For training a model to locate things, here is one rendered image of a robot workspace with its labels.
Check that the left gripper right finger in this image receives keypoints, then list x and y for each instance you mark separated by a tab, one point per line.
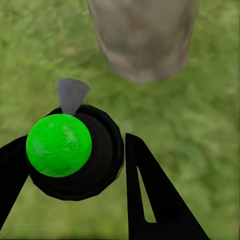
174	220

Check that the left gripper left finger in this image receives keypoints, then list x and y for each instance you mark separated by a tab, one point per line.
13	174

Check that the pesticide atomizer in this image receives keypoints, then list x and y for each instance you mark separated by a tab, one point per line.
76	151

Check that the tree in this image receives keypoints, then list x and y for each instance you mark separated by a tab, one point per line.
144	41

